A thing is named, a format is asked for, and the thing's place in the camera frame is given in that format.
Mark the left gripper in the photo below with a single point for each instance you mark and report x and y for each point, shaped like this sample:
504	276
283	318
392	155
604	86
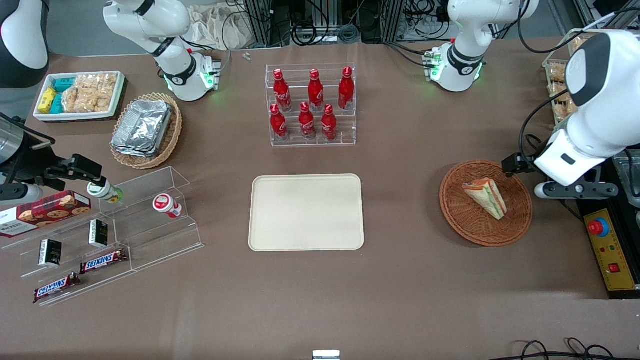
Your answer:
515	164

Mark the light oval wicker basket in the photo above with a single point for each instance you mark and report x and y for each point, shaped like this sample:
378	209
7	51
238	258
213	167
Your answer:
170	137

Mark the brown wicker basket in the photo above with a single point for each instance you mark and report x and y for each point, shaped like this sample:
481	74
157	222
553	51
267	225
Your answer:
475	225

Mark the small white metal bracket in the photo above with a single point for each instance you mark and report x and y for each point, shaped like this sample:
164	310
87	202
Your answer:
326	355

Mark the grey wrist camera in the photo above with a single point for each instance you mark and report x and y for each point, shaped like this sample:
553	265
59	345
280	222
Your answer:
22	193
575	190

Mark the green white drink bottle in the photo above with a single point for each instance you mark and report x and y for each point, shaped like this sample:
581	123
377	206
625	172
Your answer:
104	192

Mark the stack of foil trays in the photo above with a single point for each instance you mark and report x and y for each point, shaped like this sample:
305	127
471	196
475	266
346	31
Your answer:
142	127

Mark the black appliance with metal pan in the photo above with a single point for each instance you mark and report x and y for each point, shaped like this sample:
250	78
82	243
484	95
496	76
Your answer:
627	172

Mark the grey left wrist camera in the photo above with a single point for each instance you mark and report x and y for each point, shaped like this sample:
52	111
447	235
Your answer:
575	190

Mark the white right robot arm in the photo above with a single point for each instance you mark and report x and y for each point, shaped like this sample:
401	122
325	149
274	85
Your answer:
172	60

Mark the beige cloth bag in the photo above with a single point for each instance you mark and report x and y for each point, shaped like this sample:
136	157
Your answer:
215	27

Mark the cream plastic tray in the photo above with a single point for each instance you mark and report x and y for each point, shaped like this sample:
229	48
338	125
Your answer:
306	212

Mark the white rectangular snack tray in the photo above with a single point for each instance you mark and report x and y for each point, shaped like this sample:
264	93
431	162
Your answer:
80	116

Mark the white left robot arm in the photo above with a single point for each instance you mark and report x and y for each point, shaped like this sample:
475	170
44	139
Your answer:
602	95

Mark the aluminium frame beam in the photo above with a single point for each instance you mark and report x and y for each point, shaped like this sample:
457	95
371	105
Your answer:
612	12

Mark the snickers bar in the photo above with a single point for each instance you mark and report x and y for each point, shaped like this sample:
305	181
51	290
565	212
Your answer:
55	288
102	261

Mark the clear acrylic stepped display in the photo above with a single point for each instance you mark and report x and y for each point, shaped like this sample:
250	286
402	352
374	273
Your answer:
150	235

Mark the teal snack packet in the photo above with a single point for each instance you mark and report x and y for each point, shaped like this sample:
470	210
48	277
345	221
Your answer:
64	84
58	104

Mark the small black box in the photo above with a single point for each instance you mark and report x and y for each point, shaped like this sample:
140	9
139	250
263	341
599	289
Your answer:
98	233
50	252

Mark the red capped white bottle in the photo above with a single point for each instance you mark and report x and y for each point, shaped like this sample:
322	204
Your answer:
166	204

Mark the triangular sandwich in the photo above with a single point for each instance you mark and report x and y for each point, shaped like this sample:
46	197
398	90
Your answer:
487	196

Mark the aluminium frame post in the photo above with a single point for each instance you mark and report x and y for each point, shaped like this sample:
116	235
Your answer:
257	22
393	20

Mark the yellow black control box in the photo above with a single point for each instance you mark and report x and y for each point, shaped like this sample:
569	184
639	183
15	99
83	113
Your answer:
617	255

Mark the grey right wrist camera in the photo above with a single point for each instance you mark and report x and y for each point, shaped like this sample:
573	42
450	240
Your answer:
22	193

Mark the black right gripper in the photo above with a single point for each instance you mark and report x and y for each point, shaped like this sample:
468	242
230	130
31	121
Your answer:
31	166

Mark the clear acrylic bottle rack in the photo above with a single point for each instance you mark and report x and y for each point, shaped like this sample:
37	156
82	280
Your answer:
345	127

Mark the yellow snack packet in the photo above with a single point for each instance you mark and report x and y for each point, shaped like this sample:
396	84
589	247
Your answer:
47	101

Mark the rice cracker bags pile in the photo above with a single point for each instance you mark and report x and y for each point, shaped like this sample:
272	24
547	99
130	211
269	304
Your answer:
92	92

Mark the clear bagged cracker snack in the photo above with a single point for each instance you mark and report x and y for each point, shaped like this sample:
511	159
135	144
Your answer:
580	44
557	90
557	73
564	111

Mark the red cookie box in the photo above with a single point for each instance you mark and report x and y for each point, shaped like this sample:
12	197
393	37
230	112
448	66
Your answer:
47	212

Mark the red emergency stop button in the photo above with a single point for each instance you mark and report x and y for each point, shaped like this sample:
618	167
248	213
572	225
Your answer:
598	227

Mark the red cola bottle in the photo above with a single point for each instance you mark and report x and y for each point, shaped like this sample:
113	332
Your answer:
346	90
328	125
282	92
315	92
278	125
306	122

